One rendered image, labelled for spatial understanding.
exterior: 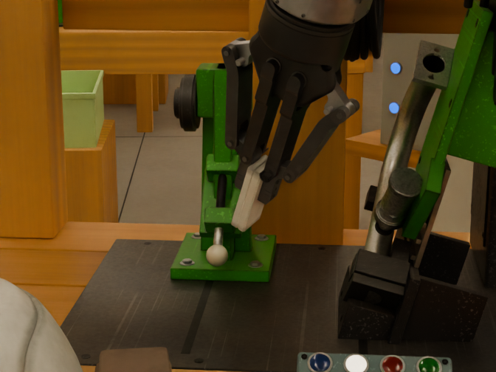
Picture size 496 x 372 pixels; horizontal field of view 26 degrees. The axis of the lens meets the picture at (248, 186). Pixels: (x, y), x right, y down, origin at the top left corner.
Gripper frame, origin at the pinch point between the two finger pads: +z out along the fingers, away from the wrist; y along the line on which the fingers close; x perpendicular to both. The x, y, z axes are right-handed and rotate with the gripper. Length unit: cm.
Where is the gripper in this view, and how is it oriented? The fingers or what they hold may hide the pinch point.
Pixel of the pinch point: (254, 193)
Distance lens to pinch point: 98.6
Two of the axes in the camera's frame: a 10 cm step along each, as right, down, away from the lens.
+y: 8.2, 4.9, -3.0
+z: -2.3, 7.6, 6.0
